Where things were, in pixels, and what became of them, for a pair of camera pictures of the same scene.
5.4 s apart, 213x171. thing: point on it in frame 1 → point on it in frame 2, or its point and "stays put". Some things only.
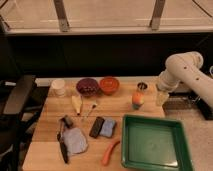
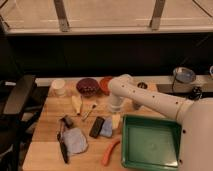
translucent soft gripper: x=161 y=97 → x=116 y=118
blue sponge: x=107 y=128 stays put
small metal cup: x=142 y=87 stays put
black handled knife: x=64 y=122 stays put
